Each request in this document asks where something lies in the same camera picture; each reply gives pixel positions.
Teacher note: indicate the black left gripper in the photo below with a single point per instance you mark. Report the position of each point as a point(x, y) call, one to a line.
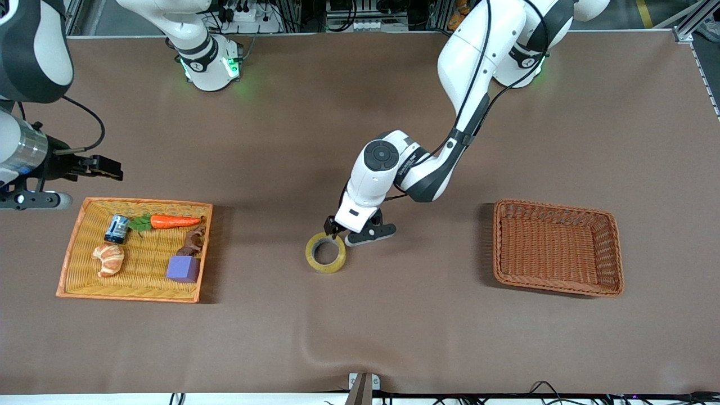
point(331, 226)

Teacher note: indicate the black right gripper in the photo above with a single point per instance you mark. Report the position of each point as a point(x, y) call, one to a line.
point(58, 164)

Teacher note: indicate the yellow clear tape roll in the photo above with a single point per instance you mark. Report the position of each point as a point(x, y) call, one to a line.
point(313, 256)

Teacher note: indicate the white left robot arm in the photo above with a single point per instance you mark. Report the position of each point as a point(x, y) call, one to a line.
point(478, 50)

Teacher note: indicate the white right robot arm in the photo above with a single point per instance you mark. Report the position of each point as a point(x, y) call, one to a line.
point(34, 50)

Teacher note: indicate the small blue silver can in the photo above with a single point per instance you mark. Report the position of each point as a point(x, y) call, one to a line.
point(117, 229)

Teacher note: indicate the orange toy carrot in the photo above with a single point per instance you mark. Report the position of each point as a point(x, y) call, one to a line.
point(171, 221)

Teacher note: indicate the toy croissant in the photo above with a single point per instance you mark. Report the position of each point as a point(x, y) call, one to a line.
point(108, 260)

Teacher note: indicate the orange-rimmed yellow wicker tray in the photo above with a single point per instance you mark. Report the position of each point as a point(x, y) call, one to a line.
point(84, 281)

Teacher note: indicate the brown toy figure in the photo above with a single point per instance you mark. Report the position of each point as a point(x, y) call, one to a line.
point(193, 243)

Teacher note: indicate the purple block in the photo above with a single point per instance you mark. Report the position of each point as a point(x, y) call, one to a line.
point(183, 269)

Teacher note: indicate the brown wicker basket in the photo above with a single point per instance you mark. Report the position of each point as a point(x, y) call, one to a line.
point(548, 247)

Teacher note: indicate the white power strip with plugs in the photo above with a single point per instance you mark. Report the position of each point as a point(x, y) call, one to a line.
point(253, 19)

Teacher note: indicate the white multi-socket strip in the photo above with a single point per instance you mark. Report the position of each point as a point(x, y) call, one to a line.
point(378, 25)

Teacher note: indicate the bag of orange snacks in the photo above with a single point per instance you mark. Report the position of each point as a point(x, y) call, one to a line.
point(458, 11)

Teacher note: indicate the aluminium frame profile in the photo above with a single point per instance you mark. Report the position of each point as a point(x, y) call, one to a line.
point(76, 17)
point(689, 28)

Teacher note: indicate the metal table clamp bracket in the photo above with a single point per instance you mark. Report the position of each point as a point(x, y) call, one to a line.
point(364, 388)

